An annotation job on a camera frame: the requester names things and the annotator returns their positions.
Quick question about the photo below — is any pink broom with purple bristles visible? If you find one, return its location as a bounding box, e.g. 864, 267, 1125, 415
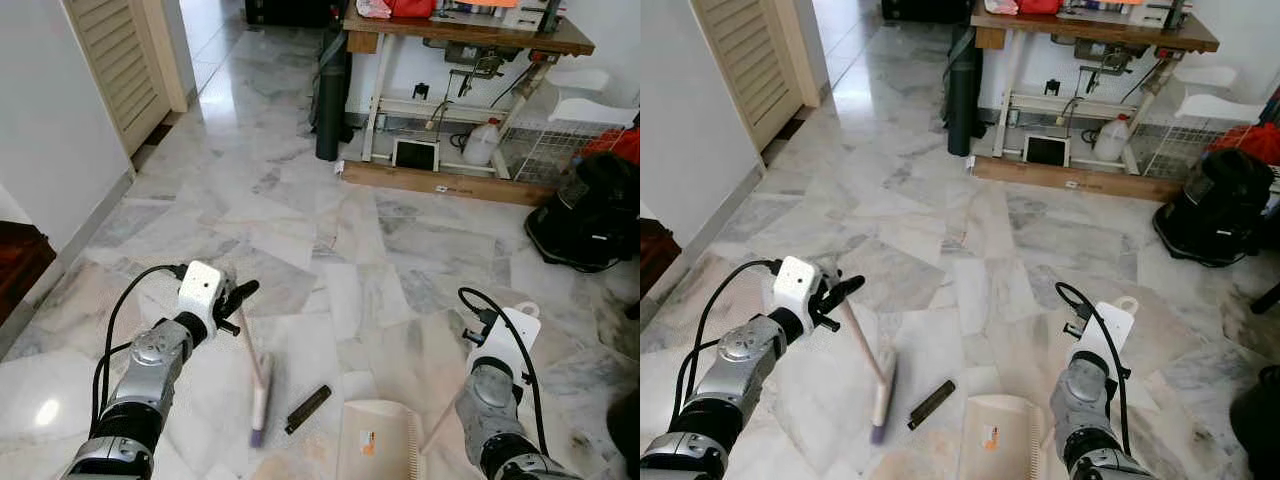
840, 300, 899, 446
236, 306, 274, 448

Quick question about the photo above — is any beige plastic dustpan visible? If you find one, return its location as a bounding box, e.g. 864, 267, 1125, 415
957, 394, 1063, 480
334, 398, 473, 480

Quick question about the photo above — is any black flat strip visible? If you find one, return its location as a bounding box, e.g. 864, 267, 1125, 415
284, 384, 333, 435
907, 379, 957, 432

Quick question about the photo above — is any dark wooden furniture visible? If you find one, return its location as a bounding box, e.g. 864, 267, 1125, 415
640, 217, 682, 301
0, 221, 57, 328

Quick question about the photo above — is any tall black cylinder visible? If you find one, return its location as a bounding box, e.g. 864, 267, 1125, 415
944, 24, 987, 158
314, 24, 354, 163

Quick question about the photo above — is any white framed tablet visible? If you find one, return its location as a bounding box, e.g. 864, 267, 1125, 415
1022, 132, 1072, 168
391, 137, 442, 172

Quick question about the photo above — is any black round object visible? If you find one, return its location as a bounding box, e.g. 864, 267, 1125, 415
606, 388, 641, 468
1229, 364, 1280, 480

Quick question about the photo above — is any beige louvred door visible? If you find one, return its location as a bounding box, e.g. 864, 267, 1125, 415
62, 0, 192, 157
690, 0, 823, 153

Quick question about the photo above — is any red cloth bundle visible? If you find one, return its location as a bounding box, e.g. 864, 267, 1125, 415
580, 126, 641, 167
1207, 121, 1280, 167

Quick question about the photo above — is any translucent plastic jug red cap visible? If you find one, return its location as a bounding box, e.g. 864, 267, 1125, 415
1091, 112, 1134, 164
461, 117, 504, 168

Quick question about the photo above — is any black cabinet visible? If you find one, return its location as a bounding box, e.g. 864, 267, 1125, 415
880, 0, 977, 24
244, 0, 338, 27

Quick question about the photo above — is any white plastic chair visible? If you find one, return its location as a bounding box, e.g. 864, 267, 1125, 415
1173, 64, 1268, 125
546, 67, 641, 128

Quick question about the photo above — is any red bag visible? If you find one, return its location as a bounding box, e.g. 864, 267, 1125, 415
984, 0, 1063, 16
356, 0, 437, 20

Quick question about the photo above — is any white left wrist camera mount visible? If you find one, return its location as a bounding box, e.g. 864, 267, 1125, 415
177, 261, 224, 328
772, 255, 824, 332

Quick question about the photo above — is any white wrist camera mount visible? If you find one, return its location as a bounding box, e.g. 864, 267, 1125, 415
479, 301, 543, 378
772, 255, 824, 332
1074, 296, 1140, 377
177, 261, 224, 328

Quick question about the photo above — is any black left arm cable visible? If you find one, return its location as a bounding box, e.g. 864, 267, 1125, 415
678, 258, 779, 426
91, 263, 189, 433

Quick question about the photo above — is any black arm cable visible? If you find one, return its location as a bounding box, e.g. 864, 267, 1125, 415
1054, 281, 1132, 427
91, 263, 189, 433
678, 258, 779, 426
457, 287, 542, 431

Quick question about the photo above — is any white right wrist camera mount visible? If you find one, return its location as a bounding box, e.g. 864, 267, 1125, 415
479, 301, 543, 378
1074, 296, 1140, 377

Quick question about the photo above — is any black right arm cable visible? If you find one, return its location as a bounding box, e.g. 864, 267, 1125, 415
457, 287, 542, 431
1054, 281, 1132, 427

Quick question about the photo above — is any white wire rack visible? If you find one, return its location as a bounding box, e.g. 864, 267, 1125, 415
1138, 118, 1243, 183
498, 118, 623, 188

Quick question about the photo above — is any wooden table with white frame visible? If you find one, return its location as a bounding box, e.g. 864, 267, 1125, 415
338, 0, 598, 207
965, 0, 1222, 204

